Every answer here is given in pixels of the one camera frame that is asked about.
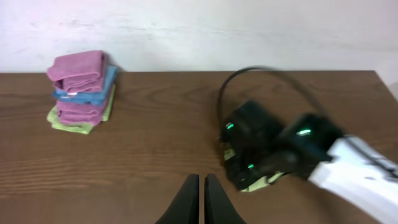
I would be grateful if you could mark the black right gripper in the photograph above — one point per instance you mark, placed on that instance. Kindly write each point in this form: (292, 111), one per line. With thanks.
(248, 136)

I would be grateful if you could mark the top purple folded cloth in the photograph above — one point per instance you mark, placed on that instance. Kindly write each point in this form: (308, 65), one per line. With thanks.
(81, 72)

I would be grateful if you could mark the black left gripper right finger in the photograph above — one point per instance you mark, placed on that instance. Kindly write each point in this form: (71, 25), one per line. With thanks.
(217, 206)

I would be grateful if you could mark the blue folded cloth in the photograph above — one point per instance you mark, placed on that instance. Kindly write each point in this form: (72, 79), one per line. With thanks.
(95, 98)

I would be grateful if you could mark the purple folded cloth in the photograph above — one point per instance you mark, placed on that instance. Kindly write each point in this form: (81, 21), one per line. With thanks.
(72, 113)
(81, 72)

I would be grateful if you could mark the lower purple folded cloth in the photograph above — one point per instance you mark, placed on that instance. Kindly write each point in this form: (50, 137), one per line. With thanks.
(72, 113)

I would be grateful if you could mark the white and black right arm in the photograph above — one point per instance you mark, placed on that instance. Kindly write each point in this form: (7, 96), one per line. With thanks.
(315, 150)

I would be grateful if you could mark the light green microfiber cloth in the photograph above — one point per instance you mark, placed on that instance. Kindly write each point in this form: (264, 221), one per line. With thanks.
(245, 177)

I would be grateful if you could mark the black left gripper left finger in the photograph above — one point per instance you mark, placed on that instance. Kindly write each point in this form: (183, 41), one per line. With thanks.
(184, 208)

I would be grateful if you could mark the bottom green folded cloth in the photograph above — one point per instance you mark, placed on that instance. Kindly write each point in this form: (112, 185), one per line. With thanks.
(82, 128)

